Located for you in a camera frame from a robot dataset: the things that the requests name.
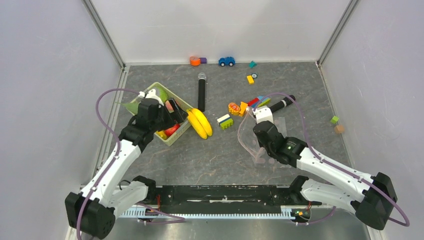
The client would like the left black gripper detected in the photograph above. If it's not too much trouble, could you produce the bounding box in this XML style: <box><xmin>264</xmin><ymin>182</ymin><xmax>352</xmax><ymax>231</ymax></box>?
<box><xmin>150</xmin><ymin>97</ymin><xmax>188</xmax><ymax>132</ymax></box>

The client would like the clear polka dot zip bag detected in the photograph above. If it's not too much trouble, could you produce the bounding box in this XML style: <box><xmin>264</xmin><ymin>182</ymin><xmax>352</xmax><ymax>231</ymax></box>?
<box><xmin>237</xmin><ymin>112</ymin><xmax>278</xmax><ymax>165</ymax></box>

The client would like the yellow banana bunch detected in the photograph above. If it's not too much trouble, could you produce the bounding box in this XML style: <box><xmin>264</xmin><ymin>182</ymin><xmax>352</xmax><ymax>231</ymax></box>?
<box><xmin>187</xmin><ymin>108</ymin><xmax>213</xmax><ymax>140</ymax></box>

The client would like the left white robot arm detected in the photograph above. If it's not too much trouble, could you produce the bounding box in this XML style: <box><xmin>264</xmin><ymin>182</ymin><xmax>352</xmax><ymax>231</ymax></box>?
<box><xmin>65</xmin><ymin>97</ymin><xmax>188</xmax><ymax>240</ymax></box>

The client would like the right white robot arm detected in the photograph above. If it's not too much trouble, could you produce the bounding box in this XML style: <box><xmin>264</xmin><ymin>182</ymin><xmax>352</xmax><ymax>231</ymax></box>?
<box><xmin>253</xmin><ymin>121</ymin><xmax>398</xmax><ymax>230</ymax></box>

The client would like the red peach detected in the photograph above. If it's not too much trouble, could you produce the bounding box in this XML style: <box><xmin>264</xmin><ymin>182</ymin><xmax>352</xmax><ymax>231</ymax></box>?
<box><xmin>164</xmin><ymin>98</ymin><xmax>177</xmax><ymax>113</ymax></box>

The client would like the red tomato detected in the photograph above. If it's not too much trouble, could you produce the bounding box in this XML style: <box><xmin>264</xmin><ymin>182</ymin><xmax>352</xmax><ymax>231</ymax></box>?
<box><xmin>164</xmin><ymin>123</ymin><xmax>181</xmax><ymax>137</ymax></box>

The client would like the light green plastic basket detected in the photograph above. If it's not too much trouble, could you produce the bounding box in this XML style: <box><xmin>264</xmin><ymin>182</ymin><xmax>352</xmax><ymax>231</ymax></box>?
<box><xmin>128</xmin><ymin>82</ymin><xmax>192</xmax><ymax>146</ymax></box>

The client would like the green cabbage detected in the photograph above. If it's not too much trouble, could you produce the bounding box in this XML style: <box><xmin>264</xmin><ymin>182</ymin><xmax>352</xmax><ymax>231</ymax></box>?
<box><xmin>155</xmin><ymin>87</ymin><xmax>169</xmax><ymax>104</ymax></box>

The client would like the small yellow fruit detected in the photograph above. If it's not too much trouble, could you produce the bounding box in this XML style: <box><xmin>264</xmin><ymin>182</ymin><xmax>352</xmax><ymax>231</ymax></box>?
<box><xmin>156</xmin><ymin>130</ymin><xmax>169</xmax><ymax>141</ymax></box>

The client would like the multicolour brick stack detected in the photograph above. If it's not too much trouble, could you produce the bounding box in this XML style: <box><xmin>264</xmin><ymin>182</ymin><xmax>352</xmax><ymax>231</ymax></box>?
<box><xmin>247</xmin><ymin>96</ymin><xmax>271</xmax><ymax>108</ymax></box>

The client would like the long green cucumber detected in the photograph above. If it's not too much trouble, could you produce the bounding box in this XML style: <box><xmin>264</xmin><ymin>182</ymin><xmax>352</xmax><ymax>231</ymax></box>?
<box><xmin>115</xmin><ymin>102</ymin><xmax>139</xmax><ymax>115</ymax></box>

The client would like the orange brick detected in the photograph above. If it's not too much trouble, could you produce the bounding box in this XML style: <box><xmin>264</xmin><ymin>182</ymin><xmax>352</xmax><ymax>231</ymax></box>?
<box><xmin>238</xmin><ymin>101</ymin><xmax>248</xmax><ymax>117</ymax></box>

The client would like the slanted black microphone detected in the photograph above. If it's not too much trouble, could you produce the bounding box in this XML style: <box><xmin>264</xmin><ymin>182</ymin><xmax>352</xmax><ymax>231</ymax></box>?
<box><xmin>269</xmin><ymin>95</ymin><xmax>296</xmax><ymax>113</ymax></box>

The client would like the orange cartoon figure block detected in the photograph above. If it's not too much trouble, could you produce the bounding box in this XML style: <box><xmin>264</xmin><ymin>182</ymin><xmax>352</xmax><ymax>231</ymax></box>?
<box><xmin>228</xmin><ymin>102</ymin><xmax>241</xmax><ymax>116</ymax></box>

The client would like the white blue green brick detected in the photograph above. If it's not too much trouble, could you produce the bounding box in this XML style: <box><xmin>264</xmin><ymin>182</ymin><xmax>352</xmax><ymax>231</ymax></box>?
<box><xmin>216</xmin><ymin>114</ymin><xmax>234</xmax><ymax>130</ymax></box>

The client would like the upright black microphone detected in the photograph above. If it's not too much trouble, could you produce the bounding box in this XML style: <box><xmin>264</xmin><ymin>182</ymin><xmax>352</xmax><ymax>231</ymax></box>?
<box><xmin>197</xmin><ymin>72</ymin><xmax>207</xmax><ymax>112</ymax></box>

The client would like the yellow brick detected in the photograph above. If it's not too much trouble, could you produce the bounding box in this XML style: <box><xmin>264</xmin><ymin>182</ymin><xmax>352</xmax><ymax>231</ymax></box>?
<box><xmin>246</xmin><ymin>75</ymin><xmax>255</xmax><ymax>85</ymax></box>

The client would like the purple block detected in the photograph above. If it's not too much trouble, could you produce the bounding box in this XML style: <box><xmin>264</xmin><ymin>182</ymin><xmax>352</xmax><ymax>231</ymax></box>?
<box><xmin>199</xmin><ymin>57</ymin><xmax>208</xmax><ymax>64</ymax></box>

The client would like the green cube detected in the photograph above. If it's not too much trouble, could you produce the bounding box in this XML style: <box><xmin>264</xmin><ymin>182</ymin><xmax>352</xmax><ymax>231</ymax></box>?
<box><xmin>330</xmin><ymin>116</ymin><xmax>340</xmax><ymax>125</ymax></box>

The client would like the tan wooden cube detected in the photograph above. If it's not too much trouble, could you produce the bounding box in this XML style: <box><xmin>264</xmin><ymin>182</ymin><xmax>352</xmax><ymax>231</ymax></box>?
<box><xmin>334</xmin><ymin>124</ymin><xmax>345</xmax><ymax>134</ymax></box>

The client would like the teal block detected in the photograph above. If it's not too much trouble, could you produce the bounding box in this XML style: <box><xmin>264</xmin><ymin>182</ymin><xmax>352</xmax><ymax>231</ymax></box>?
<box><xmin>249</xmin><ymin>60</ymin><xmax>257</xmax><ymax>69</ymax></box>

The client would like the blue toy car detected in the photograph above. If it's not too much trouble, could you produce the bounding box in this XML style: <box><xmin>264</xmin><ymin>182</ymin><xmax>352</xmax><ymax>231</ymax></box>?
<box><xmin>218</xmin><ymin>56</ymin><xmax>236</xmax><ymax>67</ymax></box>

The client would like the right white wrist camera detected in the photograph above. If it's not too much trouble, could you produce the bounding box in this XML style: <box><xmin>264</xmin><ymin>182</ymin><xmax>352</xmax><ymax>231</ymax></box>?
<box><xmin>253</xmin><ymin>105</ymin><xmax>274</xmax><ymax>124</ymax></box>

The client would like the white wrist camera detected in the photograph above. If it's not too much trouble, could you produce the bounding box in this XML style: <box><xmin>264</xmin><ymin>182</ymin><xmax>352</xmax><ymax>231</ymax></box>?
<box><xmin>253</xmin><ymin>105</ymin><xmax>274</xmax><ymax>124</ymax></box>
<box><xmin>137</xmin><ymin>89</ymin><xmax>165</xmax><ymax>106</ymax></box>

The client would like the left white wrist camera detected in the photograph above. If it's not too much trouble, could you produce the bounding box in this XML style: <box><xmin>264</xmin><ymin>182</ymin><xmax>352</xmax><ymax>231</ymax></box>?
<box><xmin>137</xmin><ymin>89</ymin><xmax>165</xmax><ymax>106</ymax></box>

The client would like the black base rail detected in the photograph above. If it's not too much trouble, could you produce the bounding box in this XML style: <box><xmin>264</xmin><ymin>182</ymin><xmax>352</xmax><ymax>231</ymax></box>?
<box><xmin>137</xmin><ymin>184</ymin><xmax>322</xmax><ymax>215</ymax></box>

